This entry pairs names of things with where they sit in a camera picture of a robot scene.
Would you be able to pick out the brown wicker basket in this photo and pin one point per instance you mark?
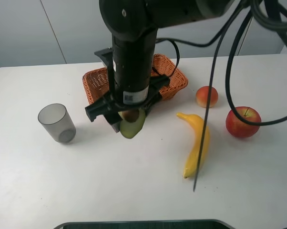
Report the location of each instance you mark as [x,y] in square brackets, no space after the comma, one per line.
[96,82]

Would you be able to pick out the yellow banana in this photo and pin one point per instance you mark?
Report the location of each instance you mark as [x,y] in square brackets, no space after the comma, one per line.
[197,124]

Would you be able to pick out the orange peach half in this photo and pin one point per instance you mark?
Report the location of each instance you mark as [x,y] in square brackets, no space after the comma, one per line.
[202,96]

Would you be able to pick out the grey translucent plastic cup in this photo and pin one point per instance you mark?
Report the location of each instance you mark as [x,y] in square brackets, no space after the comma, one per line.
[57,122]

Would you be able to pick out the red apple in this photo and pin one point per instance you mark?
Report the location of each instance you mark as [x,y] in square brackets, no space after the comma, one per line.
[240,129]

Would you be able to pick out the halved avocado with pit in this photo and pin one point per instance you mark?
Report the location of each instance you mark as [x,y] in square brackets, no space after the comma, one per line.
[132,122]

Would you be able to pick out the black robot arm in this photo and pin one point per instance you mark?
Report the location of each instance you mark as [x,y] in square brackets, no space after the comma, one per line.
[134,25]

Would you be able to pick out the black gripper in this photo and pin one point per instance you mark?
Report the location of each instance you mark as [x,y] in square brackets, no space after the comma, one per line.
[109,106]

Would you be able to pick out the dark screen edge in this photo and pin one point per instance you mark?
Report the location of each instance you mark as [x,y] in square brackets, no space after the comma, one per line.
[148,224]

